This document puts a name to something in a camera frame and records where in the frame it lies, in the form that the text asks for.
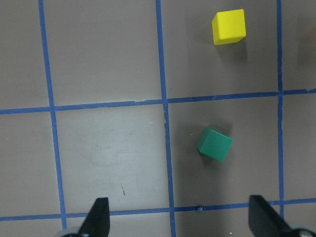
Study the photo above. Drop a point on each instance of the yellow wooden block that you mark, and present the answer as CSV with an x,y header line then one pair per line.
x,y
228,27

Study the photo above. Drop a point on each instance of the green wooden block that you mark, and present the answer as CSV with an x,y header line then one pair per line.
x,y
214,145

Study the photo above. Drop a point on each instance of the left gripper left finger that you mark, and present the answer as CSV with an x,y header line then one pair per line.
x,y
97,222

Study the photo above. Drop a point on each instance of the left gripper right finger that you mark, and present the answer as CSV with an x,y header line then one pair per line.
x,y
264,221

